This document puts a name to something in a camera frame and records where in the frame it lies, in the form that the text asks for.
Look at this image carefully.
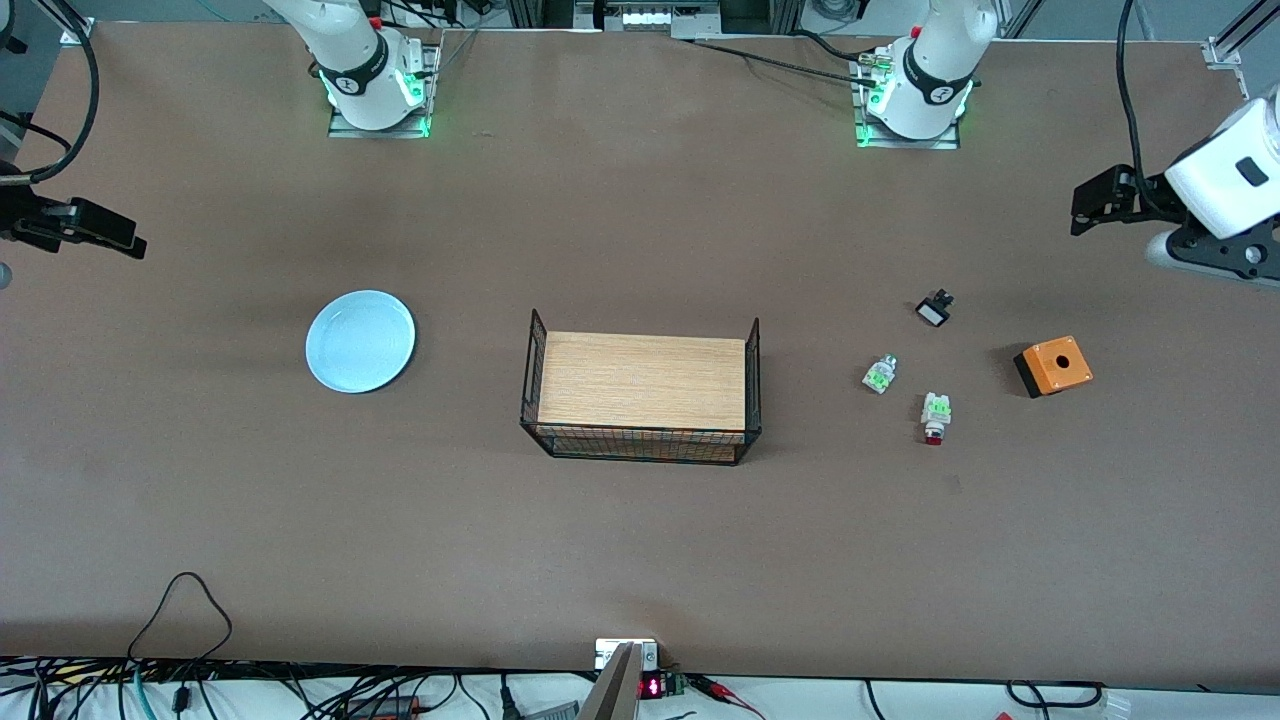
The orange button enclosure box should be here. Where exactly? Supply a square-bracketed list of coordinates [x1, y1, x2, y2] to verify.
[1013, 336, 1094, 399]

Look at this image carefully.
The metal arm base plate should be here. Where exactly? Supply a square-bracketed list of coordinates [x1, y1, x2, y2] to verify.
[853, 50, 962, 151]
[328, 44, 442, 140]

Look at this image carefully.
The black coiled cable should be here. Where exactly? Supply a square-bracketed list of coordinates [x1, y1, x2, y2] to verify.
[1004, 679, 1107, 711]

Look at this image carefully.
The wooden shelf with wire sides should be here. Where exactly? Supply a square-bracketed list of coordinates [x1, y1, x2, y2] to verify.
[520, 308, 763, 467]

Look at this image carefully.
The black cable across table edge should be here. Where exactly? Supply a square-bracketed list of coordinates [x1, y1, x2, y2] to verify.
[688, 38, 883, 89]

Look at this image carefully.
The light blue round plate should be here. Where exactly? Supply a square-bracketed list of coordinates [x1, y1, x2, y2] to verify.
[305, 290, 417, 395]

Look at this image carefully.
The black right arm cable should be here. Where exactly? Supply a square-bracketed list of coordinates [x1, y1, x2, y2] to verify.
[0, 0, 101, 187]

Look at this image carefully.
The silver camera mount plate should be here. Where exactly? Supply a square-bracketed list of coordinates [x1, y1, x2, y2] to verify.
[595, 638, 660, 672]

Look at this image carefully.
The black looped table cable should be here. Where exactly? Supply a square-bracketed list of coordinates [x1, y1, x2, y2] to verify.
[126, 571, 234, 663]

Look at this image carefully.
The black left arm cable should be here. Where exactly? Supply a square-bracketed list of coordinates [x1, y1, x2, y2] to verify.
[1113, 0, 1171, 219]

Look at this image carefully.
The aluminium frame structure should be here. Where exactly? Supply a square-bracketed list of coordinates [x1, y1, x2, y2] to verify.
[505, 0, 806, 42]

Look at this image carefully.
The red clip wire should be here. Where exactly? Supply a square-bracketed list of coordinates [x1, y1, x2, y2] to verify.
[690, 673, 766, 719]

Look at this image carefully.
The red push button switch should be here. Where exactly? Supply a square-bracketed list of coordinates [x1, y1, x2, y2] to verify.
[920, 391, 953, 447]

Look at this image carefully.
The grey camera mount pole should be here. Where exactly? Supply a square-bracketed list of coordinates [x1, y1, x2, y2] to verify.
[578, 643, 642, 720]

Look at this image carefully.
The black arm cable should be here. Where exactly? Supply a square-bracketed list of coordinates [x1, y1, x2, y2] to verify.
[1113, 0, 1171, 219]
[0, 0, 101, 187]

